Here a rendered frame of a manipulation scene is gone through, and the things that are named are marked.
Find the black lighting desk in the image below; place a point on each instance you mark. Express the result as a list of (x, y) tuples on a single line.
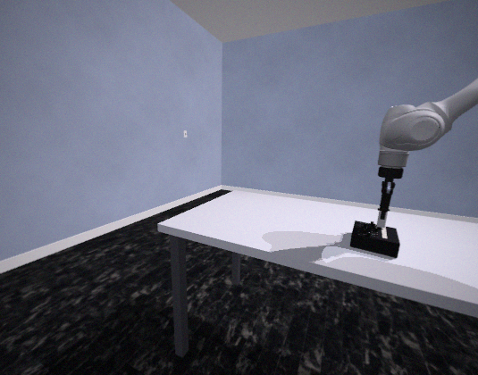
[(375, 239)]

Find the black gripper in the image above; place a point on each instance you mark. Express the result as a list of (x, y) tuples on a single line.
[(389, 174)]

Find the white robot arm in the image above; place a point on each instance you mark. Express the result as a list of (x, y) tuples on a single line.
[(404, 131)]

